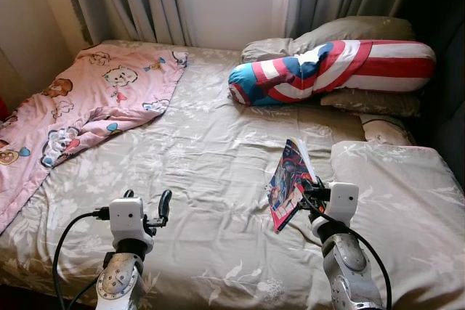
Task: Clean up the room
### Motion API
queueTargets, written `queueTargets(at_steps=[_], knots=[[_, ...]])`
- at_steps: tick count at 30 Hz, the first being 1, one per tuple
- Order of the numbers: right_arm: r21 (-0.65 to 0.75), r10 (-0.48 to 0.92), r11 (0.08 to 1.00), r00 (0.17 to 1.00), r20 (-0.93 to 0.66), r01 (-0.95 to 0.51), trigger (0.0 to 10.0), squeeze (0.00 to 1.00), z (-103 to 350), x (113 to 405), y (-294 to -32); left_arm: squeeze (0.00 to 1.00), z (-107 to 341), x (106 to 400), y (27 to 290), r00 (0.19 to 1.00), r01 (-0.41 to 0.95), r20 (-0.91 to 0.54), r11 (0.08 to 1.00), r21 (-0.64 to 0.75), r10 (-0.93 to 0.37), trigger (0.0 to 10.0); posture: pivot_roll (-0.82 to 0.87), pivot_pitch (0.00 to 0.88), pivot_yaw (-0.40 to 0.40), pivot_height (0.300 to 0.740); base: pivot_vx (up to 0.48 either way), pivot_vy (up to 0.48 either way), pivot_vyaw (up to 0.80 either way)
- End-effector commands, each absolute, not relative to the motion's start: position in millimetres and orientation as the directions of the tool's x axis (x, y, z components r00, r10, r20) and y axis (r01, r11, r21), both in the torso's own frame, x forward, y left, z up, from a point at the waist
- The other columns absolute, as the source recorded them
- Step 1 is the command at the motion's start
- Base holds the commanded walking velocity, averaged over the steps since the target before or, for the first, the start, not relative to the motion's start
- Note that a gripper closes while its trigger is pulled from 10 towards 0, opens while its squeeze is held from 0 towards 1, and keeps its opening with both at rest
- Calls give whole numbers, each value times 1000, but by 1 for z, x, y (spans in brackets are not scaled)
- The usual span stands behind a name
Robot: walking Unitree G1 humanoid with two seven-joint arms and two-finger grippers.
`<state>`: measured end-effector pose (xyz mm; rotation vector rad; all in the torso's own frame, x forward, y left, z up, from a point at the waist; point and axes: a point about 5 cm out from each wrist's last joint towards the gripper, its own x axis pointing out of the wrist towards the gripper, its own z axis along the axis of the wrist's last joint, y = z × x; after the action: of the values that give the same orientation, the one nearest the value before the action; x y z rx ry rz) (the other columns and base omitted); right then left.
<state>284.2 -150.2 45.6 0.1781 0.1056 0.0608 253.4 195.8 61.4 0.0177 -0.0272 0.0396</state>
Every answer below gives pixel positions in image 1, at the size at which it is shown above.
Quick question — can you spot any small white patterned pillow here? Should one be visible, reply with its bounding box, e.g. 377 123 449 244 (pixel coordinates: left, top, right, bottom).
360 113 415 147

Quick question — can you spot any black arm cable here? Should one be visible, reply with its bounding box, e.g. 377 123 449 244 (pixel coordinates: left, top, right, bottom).
302 194 393 310
52 208 111 310

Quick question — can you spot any pink cartoon print blanket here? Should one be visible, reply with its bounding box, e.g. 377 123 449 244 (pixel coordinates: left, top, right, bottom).
0 43 188 234

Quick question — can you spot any flat grey pillow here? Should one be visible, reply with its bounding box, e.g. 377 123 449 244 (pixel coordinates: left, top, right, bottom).
320 89 422 118

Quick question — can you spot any red white blue shield bolster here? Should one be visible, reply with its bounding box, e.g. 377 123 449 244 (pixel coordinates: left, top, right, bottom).
228 39 437 106

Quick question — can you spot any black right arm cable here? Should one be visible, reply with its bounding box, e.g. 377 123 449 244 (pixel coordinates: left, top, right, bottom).
302 194 393 310

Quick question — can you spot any dark upholstered headboard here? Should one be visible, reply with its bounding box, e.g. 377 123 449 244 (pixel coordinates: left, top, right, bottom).
403 0 465 187

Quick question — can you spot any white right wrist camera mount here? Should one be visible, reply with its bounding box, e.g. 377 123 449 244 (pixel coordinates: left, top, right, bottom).
320 183 360 242

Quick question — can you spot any large beige floral pillow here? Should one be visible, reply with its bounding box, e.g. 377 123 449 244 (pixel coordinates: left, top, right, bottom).
331 139 465 310

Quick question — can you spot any plump grey pillow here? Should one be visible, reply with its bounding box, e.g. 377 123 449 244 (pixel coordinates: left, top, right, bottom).
242 16 415 64

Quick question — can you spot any beige floral bed sheet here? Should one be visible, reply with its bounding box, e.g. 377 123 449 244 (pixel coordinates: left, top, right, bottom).
0 38 465 310

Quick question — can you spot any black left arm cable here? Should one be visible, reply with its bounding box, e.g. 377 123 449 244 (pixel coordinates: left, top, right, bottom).
52 208 111 310

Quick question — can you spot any colourful comic book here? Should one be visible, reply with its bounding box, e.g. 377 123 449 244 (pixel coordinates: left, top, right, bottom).
267 138 318 233

